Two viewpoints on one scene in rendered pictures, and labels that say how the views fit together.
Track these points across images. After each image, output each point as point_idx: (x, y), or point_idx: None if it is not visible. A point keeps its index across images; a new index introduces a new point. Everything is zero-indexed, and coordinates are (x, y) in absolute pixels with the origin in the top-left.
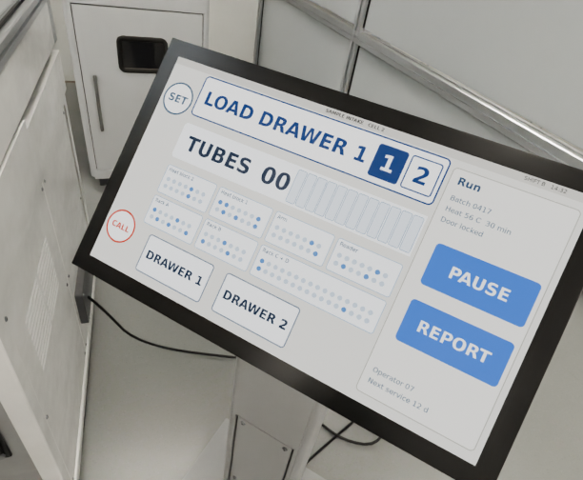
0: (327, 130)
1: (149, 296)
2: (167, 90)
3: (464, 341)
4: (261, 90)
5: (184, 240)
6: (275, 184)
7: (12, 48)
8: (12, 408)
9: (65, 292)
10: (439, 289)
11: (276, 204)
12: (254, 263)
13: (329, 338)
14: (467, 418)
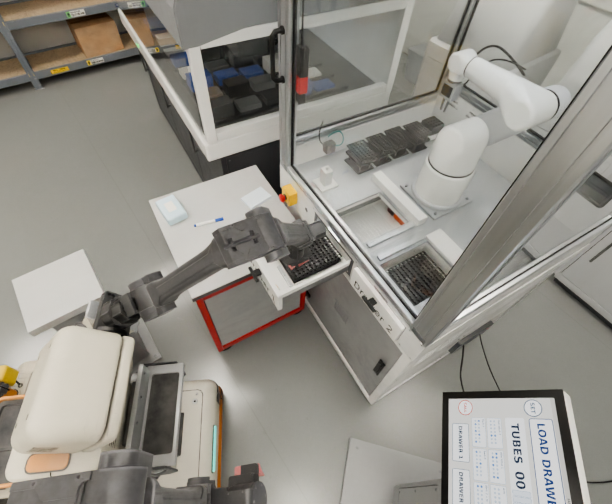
0: (557, 503)
1: (445, 435)
2: (533, 400)
3: None
4: (560, 454)
5: (472, 442)
6: (517, 481)
7: (536, 272)
8: (391, 372)
9: (453, 342)
10: None
11: (508, 485)
12: (478, 483)
13: None
14: None
